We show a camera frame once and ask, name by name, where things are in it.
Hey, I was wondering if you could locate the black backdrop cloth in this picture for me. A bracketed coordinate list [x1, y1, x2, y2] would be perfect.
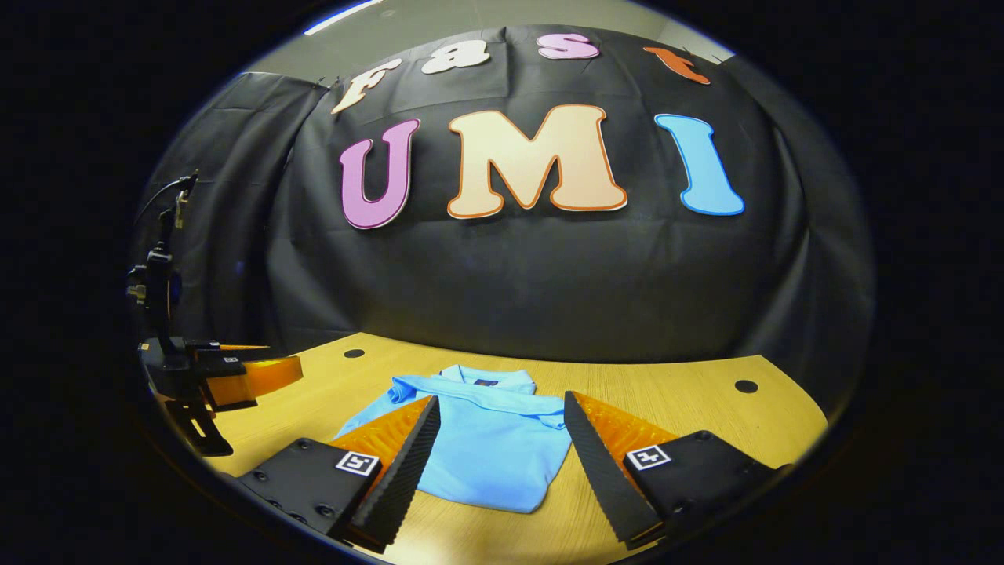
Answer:
[137, 24, 875, 393]

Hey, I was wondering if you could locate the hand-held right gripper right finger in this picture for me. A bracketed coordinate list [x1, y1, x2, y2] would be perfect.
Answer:
[563, 390, 789, 549]

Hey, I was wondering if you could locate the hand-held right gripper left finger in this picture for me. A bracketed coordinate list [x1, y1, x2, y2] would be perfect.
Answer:
[235, 395, 442, 550]

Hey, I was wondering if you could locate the light blue T-shirt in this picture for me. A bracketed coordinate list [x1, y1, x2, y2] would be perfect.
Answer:
[333, 363, 573, 515]

